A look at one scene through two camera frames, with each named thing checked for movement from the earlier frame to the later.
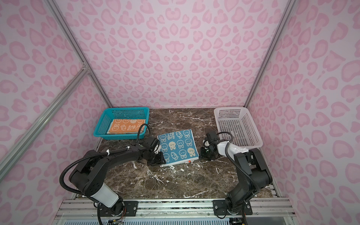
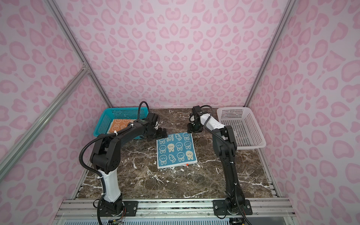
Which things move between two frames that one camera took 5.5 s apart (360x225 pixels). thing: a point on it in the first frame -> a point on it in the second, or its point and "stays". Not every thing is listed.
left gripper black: (160, 161) -> (161, 135)
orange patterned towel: (126, 126) stays
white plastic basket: (237, 121) stays
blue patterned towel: (178, 147) stays
